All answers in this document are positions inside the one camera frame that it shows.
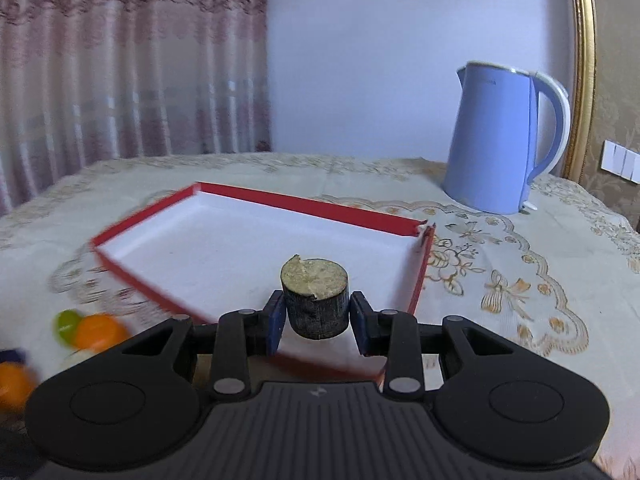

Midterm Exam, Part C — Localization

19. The small dark sugarcane piece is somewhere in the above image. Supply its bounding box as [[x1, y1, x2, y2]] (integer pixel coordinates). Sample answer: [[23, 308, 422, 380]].
[[280, 255, 349, 340]]

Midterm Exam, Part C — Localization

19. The near orange mandarin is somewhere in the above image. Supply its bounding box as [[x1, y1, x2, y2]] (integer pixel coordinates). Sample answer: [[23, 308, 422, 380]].
[[0, 362, 36, 413]]

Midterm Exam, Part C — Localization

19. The orange mandarin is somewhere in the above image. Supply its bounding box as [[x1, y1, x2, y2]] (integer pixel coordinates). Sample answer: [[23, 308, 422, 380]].
[[72, 313, 131, 352], [0, 362, 36, 413]]

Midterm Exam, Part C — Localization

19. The large green lime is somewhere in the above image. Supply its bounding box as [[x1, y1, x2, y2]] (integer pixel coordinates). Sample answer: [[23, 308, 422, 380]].
[[53, 310, 84, 347]]

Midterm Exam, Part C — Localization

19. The red shallow box tray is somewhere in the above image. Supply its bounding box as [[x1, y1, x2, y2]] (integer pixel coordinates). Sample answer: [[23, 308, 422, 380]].
[[90, 181, 437, 380]]

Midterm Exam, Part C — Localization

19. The far orange mandarin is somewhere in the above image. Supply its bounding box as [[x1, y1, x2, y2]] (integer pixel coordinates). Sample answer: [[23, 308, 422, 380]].
[[72, 313, 131, 352]]

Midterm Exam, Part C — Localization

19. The embroidered cream tablecloth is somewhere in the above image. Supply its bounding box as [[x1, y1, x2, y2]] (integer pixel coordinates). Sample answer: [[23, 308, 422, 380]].
[[1, 154, 639, 479]]

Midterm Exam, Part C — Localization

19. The blue electric kettle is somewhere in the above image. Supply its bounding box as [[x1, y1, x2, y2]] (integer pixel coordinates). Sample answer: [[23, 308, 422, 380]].
[[442, 61, 570, 214]]

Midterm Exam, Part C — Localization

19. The pink patterned curtain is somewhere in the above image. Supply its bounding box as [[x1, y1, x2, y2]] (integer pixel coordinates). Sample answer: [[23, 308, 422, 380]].
[[1, 0, 272, 212]]

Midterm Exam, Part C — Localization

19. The white wall switch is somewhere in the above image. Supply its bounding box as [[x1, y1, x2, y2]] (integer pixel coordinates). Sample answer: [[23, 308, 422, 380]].
[[600, 140, 640, 184]]

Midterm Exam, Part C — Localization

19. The gold mirror frame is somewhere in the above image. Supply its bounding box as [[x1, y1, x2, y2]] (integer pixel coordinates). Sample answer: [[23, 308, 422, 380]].
[[562, 0, 597, 182]]

